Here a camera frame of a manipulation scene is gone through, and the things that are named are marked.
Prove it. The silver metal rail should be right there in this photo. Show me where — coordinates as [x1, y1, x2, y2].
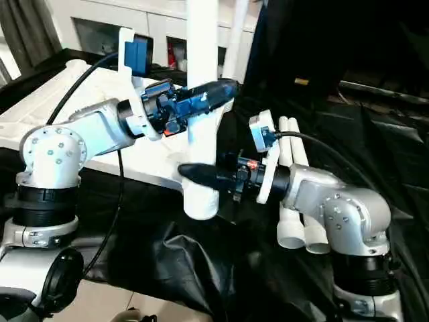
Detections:
[339, 80, 429, 105]

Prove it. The grey curtain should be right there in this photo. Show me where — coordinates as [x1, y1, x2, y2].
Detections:
[0, 0, 64, 71]

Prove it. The white glass-door cabinet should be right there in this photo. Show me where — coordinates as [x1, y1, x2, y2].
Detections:
[47, 0, 259, 81]

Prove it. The white plastic table top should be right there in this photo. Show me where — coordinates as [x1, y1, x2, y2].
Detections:
[0, 59, 225, 195]

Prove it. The dark robot left foot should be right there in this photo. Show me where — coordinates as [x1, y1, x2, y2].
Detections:
[111, 307, 141, 322]

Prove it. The black work mat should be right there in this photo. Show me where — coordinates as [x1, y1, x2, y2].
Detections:
[0, 47, 429, 322]

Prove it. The white plastic table leg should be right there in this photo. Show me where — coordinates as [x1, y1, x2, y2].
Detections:
[276, 116, 306, 250]
[221, 0, 251, 83]
[287, 117, 332, 256]
[181, 0, 223, 221]

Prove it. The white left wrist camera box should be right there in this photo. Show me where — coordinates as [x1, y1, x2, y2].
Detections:
[117, 27, 155, 76]

